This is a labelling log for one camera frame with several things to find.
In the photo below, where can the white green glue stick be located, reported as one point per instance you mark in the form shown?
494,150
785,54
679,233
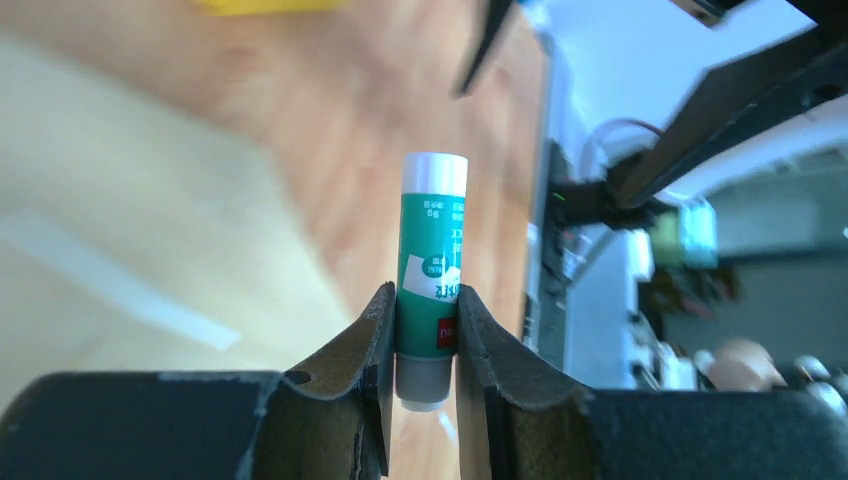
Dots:
431,237

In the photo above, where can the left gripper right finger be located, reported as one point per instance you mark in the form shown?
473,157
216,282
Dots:
521,418

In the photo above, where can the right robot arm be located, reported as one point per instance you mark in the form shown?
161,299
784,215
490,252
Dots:
733,103

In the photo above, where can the yellow toy window brick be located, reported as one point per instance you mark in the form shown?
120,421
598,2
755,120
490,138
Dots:
262,7

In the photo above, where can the brown paper envelope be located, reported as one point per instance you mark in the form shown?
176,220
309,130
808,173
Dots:
193,210

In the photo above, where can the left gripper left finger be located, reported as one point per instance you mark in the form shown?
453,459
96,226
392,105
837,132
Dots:
328,417

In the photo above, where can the letter paper sheet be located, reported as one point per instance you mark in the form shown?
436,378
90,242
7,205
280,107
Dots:
64,252

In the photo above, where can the operator bare hand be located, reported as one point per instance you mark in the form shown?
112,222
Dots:
745,366

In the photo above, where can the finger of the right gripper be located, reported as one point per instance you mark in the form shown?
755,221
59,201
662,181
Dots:
493,19

